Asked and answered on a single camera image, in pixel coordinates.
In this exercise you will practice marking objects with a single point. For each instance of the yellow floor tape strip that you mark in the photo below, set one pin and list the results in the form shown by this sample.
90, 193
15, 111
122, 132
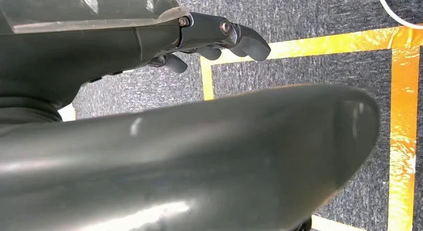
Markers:
403, 140
207, 80
330, 43

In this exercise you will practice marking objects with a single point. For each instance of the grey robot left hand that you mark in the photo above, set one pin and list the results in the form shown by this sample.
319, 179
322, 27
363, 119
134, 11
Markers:
99, 47

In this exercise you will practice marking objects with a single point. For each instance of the ribbed grey left arm sleeve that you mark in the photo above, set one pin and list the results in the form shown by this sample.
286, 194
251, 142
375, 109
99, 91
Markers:
26, 112

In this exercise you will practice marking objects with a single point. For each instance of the white floor tape strip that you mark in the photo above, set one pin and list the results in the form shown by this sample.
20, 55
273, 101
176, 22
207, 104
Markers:
68, 113
333, 225

